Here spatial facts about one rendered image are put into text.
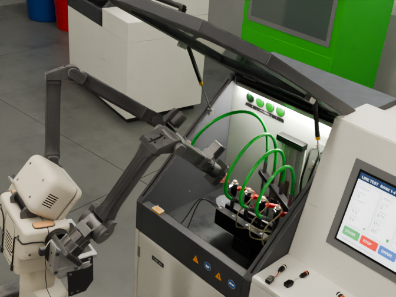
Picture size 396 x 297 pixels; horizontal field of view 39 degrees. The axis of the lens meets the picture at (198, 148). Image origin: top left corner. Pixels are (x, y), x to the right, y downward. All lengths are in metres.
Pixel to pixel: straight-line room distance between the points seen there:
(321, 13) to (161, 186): 2.69
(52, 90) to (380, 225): 1.29
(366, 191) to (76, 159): 3.13
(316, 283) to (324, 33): 3.00
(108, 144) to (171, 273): 2.60
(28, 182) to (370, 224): 1.21
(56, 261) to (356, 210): 1.07
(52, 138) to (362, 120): 1.17
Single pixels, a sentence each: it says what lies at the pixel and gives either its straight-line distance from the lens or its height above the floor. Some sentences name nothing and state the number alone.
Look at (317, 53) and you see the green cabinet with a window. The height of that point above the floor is 0.90.
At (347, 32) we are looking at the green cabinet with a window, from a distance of 4.95.
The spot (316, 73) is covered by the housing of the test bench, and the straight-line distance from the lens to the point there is 2.71.
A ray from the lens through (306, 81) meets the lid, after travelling 1.87.
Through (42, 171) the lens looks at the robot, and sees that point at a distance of 2.00.
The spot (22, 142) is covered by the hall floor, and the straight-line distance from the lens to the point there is 5.12.
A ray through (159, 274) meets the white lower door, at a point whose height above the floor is 0.64.
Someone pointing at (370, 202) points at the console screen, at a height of 1.33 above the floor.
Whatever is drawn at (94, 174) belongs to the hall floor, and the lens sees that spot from 4.61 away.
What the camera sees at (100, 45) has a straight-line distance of 5.58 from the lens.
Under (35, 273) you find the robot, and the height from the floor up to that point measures 0.99.
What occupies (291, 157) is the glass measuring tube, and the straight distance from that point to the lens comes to 2.54.
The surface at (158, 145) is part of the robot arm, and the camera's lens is 1.79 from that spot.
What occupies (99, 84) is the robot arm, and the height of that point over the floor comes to 1.55.
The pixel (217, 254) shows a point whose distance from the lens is 2.33.
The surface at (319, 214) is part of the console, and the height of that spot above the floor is 1.19.
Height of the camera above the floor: 2.41
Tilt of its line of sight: 29 degrees down
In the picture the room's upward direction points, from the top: 5 degrees clockwise
